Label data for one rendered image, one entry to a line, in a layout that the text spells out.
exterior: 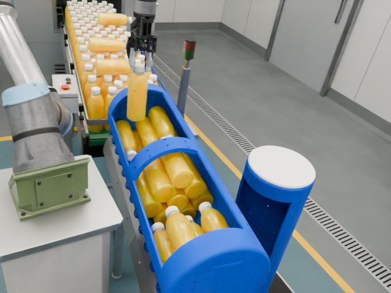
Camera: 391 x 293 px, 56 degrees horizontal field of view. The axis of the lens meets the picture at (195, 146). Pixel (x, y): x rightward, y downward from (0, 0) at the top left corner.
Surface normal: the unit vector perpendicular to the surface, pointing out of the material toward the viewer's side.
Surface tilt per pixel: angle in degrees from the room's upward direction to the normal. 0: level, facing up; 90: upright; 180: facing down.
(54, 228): 0
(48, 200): 90
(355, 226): 0
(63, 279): 90
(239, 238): 14
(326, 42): 90
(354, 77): 90
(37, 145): 30
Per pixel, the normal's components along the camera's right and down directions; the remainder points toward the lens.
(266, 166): 0.15, -0.82
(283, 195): -0.06, 0.55
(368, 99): -0.86, 0.17
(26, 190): 0.54, 0.54
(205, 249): -0.22, -0.73
